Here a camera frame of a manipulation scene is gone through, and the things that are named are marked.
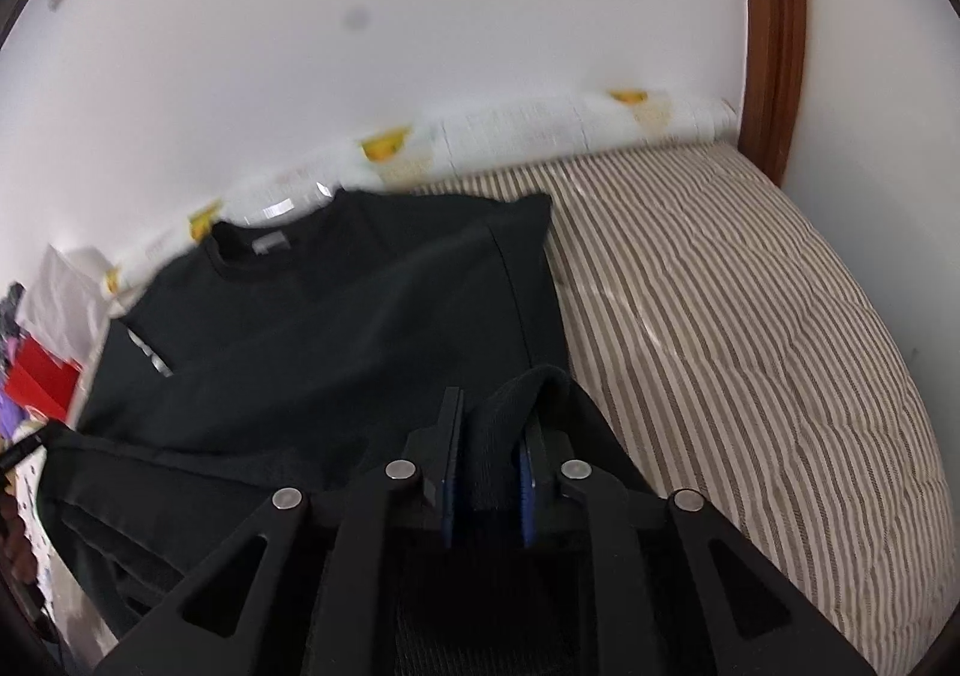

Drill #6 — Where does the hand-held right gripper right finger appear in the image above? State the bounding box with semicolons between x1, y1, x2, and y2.
517;421;878;676

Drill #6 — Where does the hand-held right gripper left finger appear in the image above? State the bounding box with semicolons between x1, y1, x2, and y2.
94;387;466;676

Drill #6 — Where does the black sweatshirt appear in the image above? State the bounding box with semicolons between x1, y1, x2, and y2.
36;188;661;639

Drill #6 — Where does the red paper bag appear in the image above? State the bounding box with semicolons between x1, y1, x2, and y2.
4;334;83;422

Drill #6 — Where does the white plastic bag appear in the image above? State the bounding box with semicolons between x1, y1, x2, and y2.
19;244;113;369

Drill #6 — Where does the striped mattress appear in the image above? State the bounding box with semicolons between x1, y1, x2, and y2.
409;139;950;676

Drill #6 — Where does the brown wooden door frame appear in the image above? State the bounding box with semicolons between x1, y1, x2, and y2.
735;0;807;189

